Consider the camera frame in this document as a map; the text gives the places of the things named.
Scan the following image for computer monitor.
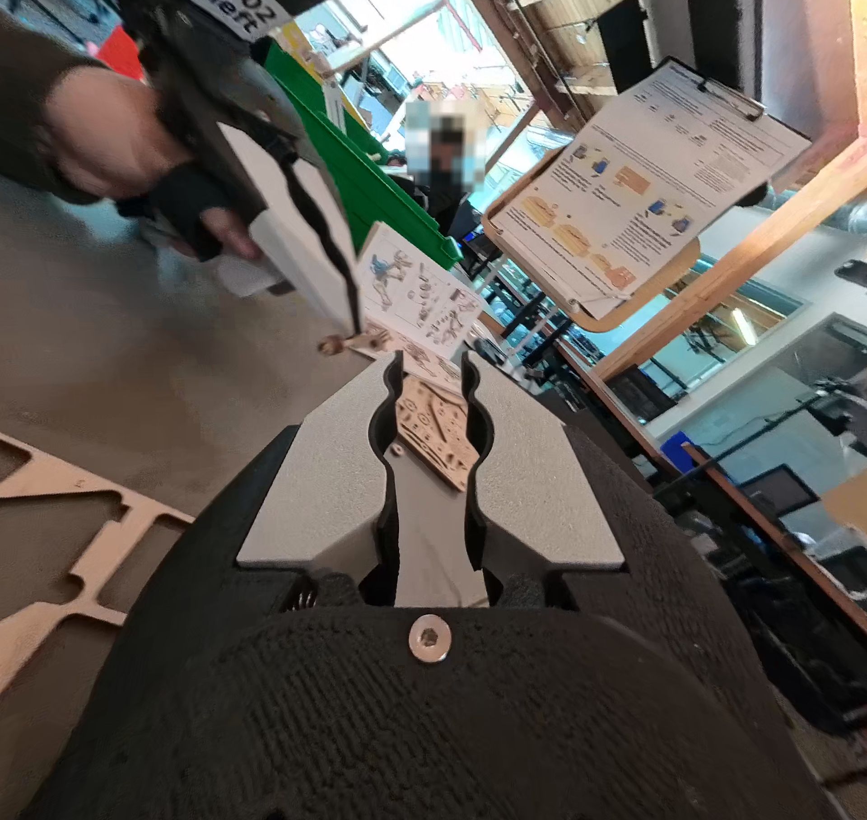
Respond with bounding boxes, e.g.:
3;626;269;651
738;464;820;519

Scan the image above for wooden clipboard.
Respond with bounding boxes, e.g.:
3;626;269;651
482;55;814;333

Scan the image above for person's left hand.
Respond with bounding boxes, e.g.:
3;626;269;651
44;71;266;264

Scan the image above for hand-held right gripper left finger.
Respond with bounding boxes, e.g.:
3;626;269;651
236;350;406;606

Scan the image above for printed instruction sheet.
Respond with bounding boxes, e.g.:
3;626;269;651
489;61;812;320

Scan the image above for laser-cut wooden parts sheet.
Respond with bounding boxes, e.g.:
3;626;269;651
395;376;471;494

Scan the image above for blue storage crate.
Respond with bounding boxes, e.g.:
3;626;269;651
660;430;705;475

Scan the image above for large green plastic bin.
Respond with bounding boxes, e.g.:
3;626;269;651
264;41;463;270

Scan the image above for person's left forearm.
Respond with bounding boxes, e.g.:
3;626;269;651
0;10;123;208

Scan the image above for emptied wooden cut-out frame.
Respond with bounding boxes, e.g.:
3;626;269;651
0;433;197;695

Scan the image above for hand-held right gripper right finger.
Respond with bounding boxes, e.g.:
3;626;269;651
461;351;627;580

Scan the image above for open paper instruction booklet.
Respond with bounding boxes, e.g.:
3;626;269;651
352;220;489;394

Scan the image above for wooden axle model part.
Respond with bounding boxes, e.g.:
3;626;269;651
317;327;392;359

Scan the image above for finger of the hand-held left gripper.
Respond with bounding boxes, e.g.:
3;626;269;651
217;122;359;333
288;146;363;333

